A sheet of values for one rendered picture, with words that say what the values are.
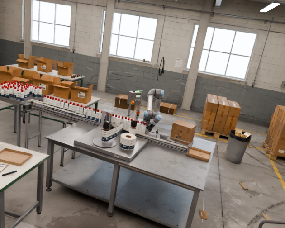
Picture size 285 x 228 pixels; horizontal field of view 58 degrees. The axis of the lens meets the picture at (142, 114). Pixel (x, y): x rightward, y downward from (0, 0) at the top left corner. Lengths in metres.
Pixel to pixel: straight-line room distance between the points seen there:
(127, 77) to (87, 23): 2.38
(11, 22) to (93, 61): 3.64
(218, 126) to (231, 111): 0.50
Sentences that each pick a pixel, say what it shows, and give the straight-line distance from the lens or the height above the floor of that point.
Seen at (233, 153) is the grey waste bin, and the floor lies 0.21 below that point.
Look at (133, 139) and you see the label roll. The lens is 3.25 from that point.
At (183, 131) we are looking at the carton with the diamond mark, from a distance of 3.81.
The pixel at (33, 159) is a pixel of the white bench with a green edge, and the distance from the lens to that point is 3.13.
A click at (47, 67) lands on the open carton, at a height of 0.93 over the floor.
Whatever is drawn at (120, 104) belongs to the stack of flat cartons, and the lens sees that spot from 7.91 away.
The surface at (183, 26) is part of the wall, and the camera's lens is 8.94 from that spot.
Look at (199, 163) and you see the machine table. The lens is 3.44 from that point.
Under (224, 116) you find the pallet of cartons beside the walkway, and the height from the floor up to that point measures 0.60.
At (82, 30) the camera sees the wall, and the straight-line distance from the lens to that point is 9.96.
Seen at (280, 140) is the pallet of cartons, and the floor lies 0.50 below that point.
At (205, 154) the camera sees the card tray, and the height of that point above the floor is 0.83.
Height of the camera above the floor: 2.32
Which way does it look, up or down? 18 degrees down
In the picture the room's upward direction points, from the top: 9 degrees clockwise
